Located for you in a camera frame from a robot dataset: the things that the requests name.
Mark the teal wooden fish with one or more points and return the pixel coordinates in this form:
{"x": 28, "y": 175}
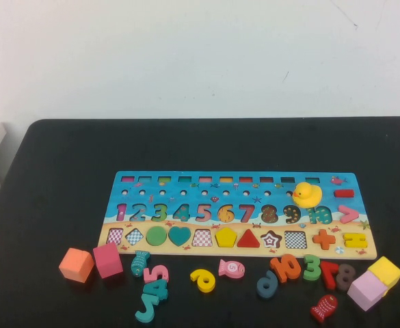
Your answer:
{"x": 139, "y": 263}

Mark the dark blue number nine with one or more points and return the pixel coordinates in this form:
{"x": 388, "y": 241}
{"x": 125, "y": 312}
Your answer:
{"x": 271, "y": 277}

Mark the pink greater-than sign piece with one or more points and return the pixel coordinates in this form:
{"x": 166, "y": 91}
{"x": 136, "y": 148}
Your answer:
{"x": 354, "y": 214}

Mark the red number seven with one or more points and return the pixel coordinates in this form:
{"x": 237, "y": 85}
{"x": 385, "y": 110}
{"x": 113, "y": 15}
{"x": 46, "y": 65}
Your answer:
{"x": 330, "y": 278}

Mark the teal hook-shaped number piece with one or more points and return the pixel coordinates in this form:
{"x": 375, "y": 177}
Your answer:
{"x": 148, "y": 310}

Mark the yellow rubber duck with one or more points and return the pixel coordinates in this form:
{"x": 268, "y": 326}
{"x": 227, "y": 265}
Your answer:
{"x": 308, "y": 195}

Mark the orange number ten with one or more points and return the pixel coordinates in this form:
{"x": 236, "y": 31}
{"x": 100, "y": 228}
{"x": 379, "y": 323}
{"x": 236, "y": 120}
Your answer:
{"x": 276, "y": 266}

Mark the orange cube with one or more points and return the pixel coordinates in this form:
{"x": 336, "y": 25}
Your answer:
{"x": 76, "y": 266}

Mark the yellow equals sign piece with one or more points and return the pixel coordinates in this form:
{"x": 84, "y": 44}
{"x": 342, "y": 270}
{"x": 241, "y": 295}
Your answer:
{"x": 354, "y": 236}

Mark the red minus sign piece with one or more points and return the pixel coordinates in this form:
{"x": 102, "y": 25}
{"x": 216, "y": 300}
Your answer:
{"x": 344, "y": 193}

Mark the magenta cube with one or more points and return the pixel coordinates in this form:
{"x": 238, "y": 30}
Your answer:
{"x": 108, "y": 261}

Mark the teal number four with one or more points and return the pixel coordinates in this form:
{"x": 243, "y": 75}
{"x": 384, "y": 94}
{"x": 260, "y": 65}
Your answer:
{"x": 162, "y": 292}

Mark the pink wooden fish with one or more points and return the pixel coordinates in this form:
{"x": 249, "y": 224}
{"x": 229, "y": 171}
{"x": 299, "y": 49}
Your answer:
{"x": 236, "y": 270}

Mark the yellow number six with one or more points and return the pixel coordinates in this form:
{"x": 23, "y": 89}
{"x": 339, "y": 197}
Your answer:
{"x": 209, "y": 286}

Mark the yellow pentagon piece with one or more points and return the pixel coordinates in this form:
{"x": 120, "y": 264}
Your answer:
{"x": 226, "y": 237}

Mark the light pink cube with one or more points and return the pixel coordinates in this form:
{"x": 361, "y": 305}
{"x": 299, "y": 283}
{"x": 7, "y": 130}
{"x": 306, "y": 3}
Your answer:
{"x": 364, "y": 291}

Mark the brown number eight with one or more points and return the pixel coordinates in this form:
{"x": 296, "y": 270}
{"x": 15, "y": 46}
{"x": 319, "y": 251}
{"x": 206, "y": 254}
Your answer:
{"x": 345, "y": 277}

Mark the red triangle piece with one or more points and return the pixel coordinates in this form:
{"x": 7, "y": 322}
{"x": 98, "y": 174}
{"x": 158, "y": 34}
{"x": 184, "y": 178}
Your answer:
{"x": 249, "y": 241}

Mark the yellow cube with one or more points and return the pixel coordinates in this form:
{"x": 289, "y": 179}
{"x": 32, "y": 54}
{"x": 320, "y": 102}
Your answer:
{"x": 386, "y": 270}

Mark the pink number five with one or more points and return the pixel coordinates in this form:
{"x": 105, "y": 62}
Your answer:
{"x": 150, "y": 276}

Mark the orange plus sign piece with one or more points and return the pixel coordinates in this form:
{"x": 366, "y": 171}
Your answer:
{"x": 324, "y": 238}

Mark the green number three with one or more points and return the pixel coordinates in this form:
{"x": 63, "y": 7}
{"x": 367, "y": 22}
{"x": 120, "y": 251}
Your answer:
{"x": 311, "y": 274}

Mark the blue wooden number puzzle board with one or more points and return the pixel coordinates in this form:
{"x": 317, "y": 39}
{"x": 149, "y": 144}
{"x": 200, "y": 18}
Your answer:
{"x": 186, "y": 200}

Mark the teal heart piece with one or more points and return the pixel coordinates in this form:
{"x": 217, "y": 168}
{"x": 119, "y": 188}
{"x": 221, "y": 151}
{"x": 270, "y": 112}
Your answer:
{"x": 179, "y": 235}

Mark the green circle piece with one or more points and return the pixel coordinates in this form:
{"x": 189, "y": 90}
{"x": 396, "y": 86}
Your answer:
{"x": 156, "y": 236}

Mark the red wooden fish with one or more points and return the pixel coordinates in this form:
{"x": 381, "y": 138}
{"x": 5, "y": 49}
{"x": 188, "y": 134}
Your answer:
{"x": 323, "y": 309}

